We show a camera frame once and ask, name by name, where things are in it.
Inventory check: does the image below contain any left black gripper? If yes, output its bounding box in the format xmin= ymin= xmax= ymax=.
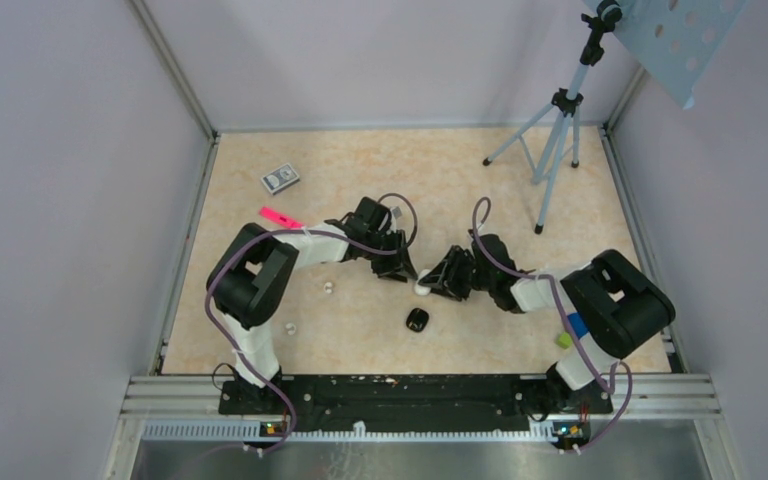
xmin=363 ymin=230 xmax=418 ymax=284

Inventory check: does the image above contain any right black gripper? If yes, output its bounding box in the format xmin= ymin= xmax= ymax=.
xmin=419 ymin=245 xmax=495 ymax=301

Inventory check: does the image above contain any white earbud charging case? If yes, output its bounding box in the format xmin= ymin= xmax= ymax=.
xmin=413 ymin=269 xmax=431 ymax=297

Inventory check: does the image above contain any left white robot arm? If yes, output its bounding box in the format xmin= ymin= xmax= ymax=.
xmin=204 ymin=197 xmax=418 ymax=414

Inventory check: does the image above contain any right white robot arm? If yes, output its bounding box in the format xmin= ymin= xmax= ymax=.
xmin=417 ymin=234 xmax=676 ymax=412

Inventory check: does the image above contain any black earbud charging case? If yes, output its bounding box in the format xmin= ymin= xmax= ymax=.
xmin=405 ymin=307 xmax=430 ymax=333

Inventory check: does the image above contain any pink marker pen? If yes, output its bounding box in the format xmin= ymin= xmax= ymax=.
xmin=258 ymin=206 xmax=305 ymax=229

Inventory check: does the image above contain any green cube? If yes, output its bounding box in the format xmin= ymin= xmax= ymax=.
xmin=556 ymin=332 xmax=574 ymax=350

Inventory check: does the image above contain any blue toy car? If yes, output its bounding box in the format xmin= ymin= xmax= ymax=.
xmin=567 ymin=312 xmax=589 ymax=338

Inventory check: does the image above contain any grey playing card box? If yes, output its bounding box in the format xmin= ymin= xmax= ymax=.
xmin=260 ymin=163 xmax=301 ymax=195

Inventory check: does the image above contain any light blue tripod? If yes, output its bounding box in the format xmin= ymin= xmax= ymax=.
xmin=482 ymin=1 xmax=624 ymax=235

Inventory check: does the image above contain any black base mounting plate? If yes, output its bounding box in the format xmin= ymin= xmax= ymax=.
xmin=218 ymin=374 xmax=613 ymax=433

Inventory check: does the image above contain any perforated blue metal panel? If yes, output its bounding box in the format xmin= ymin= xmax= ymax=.
xmin=584 ymin=0 xmax=747 ymax=110

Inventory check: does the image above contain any white cable duct rail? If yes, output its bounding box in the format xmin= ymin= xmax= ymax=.
xmin=142 ymin=420 xmax=557 ymax=443

